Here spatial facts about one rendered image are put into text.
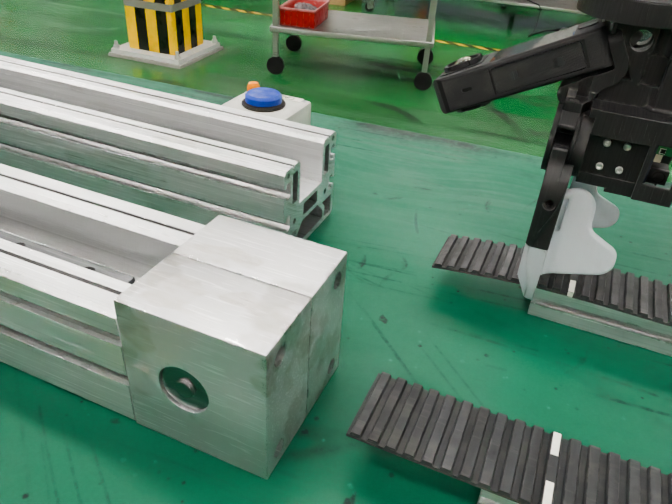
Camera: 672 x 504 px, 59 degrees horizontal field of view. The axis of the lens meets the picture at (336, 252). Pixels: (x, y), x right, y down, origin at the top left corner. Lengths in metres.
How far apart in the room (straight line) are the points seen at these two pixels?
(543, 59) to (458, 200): 0.26
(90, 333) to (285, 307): 0.11
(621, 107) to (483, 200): 0.26
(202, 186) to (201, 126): 0.09
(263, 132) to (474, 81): 0.21
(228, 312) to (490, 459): 0.16
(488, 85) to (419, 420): 0.22
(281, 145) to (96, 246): 0.19
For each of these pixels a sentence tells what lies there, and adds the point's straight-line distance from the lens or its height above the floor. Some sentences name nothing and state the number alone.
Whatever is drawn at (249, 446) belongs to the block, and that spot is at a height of 0.80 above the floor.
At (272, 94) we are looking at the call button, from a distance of 0.66.
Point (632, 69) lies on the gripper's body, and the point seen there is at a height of 0.97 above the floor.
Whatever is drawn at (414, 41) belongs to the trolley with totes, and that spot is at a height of 0.26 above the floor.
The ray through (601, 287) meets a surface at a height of 0.81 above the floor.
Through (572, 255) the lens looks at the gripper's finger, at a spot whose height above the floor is 0.85.
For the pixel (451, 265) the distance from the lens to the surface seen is 0.48.
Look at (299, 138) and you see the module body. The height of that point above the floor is 0.86.
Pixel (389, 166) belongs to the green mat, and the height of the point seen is 0.78.
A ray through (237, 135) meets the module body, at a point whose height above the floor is 0.85.
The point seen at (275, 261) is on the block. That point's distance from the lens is 0.34.
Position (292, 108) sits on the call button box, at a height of 0.84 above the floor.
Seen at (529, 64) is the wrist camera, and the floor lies 0.97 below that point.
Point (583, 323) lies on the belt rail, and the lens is 0.49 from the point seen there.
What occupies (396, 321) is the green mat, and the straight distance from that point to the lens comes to 0.46.
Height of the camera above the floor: 1.07
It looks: 34 degrees down
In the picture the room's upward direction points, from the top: 4 degrees clockwise
